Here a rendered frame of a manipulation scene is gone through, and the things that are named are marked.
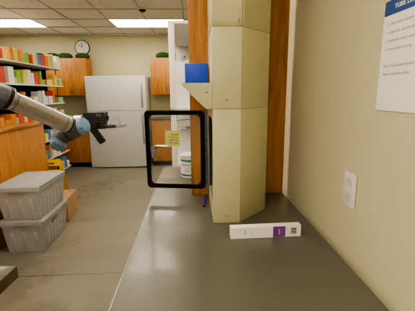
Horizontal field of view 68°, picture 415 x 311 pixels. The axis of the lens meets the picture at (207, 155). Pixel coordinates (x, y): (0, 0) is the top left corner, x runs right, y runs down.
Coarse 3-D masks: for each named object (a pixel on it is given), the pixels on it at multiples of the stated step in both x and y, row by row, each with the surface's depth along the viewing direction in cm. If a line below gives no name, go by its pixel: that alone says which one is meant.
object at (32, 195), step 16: (16, 176) 310; (32, 176) 310; (48, 176) 309; (0, 192) 274; (16, 192) 275; (32, 192) 277; (48, 192) 298; (16, 208) 280; (32, 208) 281; (48, 208) 301
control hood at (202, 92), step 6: (186, 84) 116; (192, 84) 116; (198, 84) 116; (204, 84) 116; (210, 84) 116; (192, 90) 116; (198, 90) 116; (204, 90) 116; (210, 90) 116; (198, 96) 117; (204, 96) 117; (210, 96) 117; (204, 102) 117; (210, 102) 117; (210, 108) 118
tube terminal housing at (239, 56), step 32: (224, 32) 113; (256, 32) 120; (224, 64) 115; (256, 64) 122; (224, 96) 117; (256, 96) 125; (224, 128) 120; (256, 128) 128; (224, 160) 122; (256, 160) 132; (224, 192) 125; (256, 192) 135
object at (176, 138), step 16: (160, 128) 153; (176, 128) 152; (192, 128) 151; (160, 144) 155; (176, 144) 154; (192, 144) 153; (160, 160) 156; (176, 160) 155; (192, 160) 154; (160, 176) 158; (176, 176) 157; (192, 176) 156
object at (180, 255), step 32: (160, 192) 168; (160, 224) 127; (192, 224) 127; (224, 224) 126; (160, 256) 102; (192, 256) 102; (224, 256) 102; (256, 256) 102; (288, 256) 101; (320, 256) 101; (128, 288) 85; (160, 288) 85; (192, 288) 85; (224, 288) 85; (256, 288) 85; (288, 288) 85; (320, 288) 85; (352, 288) 85
